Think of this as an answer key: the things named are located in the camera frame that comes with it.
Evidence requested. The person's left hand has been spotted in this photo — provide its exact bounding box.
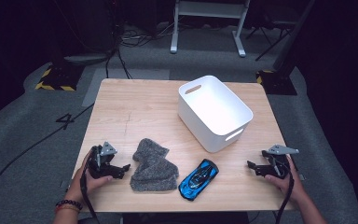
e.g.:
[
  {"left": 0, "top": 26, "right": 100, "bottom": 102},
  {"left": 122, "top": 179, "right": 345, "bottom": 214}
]
[{"left": 64, "top": 150, "right": 114, "bottom": 203}]

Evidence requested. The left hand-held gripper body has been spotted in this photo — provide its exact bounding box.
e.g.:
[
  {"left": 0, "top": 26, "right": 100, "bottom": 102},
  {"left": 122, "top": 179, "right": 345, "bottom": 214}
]
[{"left": 87, "top": 141, "right": 122, "bottom": 179}]

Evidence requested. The black base with yellow stripes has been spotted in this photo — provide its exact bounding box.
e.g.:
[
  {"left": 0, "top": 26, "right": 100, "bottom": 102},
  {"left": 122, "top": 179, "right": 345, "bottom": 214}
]
[
  {"left": 34, "top": 63, "right": 85, "bottom": 91},
  {"left": 255, "top": 68, "right": 298, "bottom": 96}
]

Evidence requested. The white metal stand frame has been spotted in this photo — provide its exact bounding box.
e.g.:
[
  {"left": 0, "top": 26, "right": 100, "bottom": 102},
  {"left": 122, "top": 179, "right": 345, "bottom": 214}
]
[{"left": 170, "top": 0, "right": 252, "bottom": 58}]

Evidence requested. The grey fuzzy cloth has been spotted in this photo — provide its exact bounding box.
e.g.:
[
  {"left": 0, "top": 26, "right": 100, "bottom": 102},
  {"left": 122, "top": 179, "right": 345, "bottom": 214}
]
[{"left": 130, "top": 137, "right": 180, "bottom": 192}]

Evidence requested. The white plastic storage bin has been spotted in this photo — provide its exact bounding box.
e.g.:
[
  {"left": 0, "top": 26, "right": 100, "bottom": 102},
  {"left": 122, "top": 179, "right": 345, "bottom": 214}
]
[{"left": 177, "top": 75, "right": 255, "bottom": 154}]

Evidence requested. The right hand-held gripper cable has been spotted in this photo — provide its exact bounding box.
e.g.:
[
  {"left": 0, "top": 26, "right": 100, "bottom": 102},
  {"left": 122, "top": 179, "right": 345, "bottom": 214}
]
[{"left": 274, "top": 166, "right": 295, "bottom": 224}]

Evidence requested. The bundle of floor cables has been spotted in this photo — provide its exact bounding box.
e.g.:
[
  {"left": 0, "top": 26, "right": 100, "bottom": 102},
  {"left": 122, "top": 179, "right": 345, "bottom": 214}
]
[{"left": 117, "top": 22, "right": 175, "bottom": 49}]

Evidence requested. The blue and black toy car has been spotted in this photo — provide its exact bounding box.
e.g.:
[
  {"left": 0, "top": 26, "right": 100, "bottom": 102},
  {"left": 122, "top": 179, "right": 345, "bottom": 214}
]
[{"left": 178, "top": 158, "right": 220, "bottom": 202}]

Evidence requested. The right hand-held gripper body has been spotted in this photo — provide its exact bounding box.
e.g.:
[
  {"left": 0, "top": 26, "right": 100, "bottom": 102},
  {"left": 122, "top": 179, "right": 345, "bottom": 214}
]
[{"left": 261, "top": 144, "right": 300, "bottom": 180}]

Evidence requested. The orange bracelet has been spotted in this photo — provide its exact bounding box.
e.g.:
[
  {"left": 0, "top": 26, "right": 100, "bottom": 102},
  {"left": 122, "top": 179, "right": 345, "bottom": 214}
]
[{"left": 54, "top": 204, "right": 81, "bottom": 215}]

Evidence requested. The long black floor cable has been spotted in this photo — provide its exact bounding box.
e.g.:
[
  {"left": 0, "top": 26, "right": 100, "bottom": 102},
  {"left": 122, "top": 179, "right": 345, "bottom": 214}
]
[{"left": 0, "top": 104, "right": 95, "bottom": 216}]

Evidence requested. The person's right hand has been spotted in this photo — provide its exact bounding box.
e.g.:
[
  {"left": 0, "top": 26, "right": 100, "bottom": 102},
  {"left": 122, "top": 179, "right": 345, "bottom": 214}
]
[{"left": 264, "top": 155, "right": 309, "bottom": 204}]

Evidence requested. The black slanted pole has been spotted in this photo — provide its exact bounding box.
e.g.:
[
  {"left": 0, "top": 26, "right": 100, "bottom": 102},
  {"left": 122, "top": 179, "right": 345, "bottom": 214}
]
[{"left": 271, "top": 0, "right": 317, "bottom": 71}]

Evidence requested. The black tripod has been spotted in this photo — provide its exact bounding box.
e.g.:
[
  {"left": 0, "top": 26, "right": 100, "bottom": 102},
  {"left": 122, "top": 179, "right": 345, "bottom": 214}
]
[{"left": 245, "top": 21, "right": 296, "bottom": 62}]

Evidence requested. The dark bead bracelet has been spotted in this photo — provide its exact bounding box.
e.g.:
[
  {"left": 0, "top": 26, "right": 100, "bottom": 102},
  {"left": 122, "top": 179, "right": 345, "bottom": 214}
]
[{"left": 55, "top": 199, "right": 84, "bottom": 211}]

